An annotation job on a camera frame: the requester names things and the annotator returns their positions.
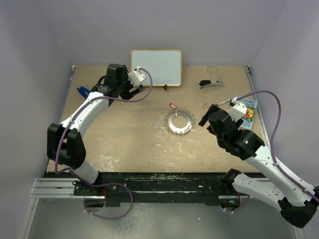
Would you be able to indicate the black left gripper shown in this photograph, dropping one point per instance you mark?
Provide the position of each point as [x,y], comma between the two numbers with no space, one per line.
[133,92]

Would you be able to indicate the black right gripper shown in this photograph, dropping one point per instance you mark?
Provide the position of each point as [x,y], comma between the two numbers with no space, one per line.
[204,118]

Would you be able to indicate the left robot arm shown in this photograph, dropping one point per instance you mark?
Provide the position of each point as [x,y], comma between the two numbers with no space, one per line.
[65,144]

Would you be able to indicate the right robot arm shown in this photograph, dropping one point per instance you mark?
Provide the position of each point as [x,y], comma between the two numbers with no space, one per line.
[295,199]

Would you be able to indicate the green whiteboard marker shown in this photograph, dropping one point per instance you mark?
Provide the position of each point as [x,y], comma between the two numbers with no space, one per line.
[223,102]

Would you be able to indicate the black and grey stapler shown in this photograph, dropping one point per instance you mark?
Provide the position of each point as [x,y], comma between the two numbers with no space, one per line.
[209,84]

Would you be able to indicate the blue treehouse book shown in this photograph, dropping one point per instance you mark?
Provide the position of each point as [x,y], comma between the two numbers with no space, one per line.
[249,116]

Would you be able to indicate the small whiteboard on stand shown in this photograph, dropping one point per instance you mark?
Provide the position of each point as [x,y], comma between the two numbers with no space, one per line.
[165,66]

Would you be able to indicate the blue stapler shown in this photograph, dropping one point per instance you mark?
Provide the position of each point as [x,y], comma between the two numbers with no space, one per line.
[84,92]

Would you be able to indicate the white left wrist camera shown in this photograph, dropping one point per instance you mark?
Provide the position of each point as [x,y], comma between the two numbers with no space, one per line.
[137,76]

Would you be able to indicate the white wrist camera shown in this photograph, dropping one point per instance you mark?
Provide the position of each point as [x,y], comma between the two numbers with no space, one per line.
[237,110]
[137,76]

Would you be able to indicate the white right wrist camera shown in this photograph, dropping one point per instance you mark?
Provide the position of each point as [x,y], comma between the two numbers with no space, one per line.
[237,110]

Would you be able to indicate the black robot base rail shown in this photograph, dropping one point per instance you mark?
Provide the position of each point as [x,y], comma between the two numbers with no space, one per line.
[114,189]

